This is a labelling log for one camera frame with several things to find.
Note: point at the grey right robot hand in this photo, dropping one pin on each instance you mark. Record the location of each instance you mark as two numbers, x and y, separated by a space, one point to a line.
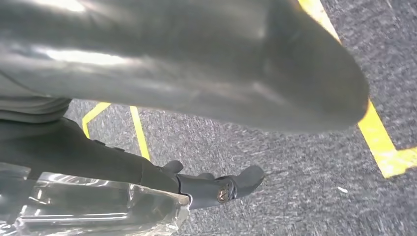
195 65

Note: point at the yellow floor tape square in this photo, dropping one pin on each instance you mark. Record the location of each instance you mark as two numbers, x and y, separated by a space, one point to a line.
140 136

